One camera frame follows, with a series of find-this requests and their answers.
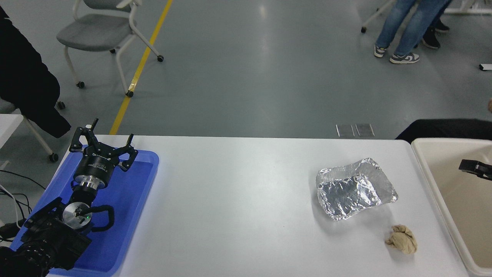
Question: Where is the grey chair on castors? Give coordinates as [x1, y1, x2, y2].
[56, 0, 165, 98]

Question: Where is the blue plastic tray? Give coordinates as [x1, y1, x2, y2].
[10, 145, 160, 277]

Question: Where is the large pale bin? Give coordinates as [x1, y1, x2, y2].
[411, 138, 492, 277]

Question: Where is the white cable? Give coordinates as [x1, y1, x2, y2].
[0, 184, 20, 227]

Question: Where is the white chair leg with castor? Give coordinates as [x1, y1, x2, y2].
[361, 0, 396, 33]

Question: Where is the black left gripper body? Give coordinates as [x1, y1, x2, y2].
[75, 147, 120, 182]

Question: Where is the crumpled foil tray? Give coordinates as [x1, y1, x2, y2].
[316, 157, 399, 221]

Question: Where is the black cable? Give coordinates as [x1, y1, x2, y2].
[0, 170, 47, 191]

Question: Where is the white table frame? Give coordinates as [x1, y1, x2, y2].
[444, 0, 492, 15]

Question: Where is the standing person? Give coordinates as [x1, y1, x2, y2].
[422, 0, 452, 50]
[374, 0, 448, 64]

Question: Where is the white-legged chair with castors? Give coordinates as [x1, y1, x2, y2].
[0, 98, 66, 162]

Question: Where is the white side table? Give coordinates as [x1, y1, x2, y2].
[0, 114, 24, 150]

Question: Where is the crumpled tan paper ball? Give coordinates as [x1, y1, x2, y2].
[385, 224, 418, 255]

